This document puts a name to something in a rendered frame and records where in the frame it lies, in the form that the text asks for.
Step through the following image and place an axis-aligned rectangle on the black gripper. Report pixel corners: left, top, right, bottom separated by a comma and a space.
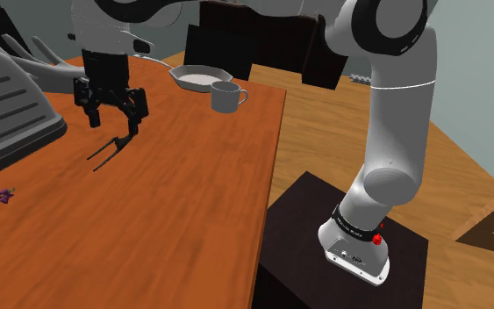
73, 48, 150, 138

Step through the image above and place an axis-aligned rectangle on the black two-pronged fork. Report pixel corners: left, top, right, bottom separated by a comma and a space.
85, 133, 135, 173

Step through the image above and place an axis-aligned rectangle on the grey frying pan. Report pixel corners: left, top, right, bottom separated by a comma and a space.
132, 53, 234, 94

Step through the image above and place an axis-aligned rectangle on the grey ribbed appliance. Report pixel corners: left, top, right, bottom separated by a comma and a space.
0, 42, 68, 188

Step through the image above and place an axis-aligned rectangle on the orange wooden table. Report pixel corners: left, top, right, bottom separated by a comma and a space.
0, 55, 289, 309

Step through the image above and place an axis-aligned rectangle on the grey mug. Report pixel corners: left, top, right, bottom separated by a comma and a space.
209, 80, 250, 115

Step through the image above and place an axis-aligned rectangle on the dark furniture piece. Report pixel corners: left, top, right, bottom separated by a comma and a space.
183, 0, 351, 91

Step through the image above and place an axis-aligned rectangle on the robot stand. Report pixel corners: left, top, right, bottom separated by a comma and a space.
251, 170, 430, 309

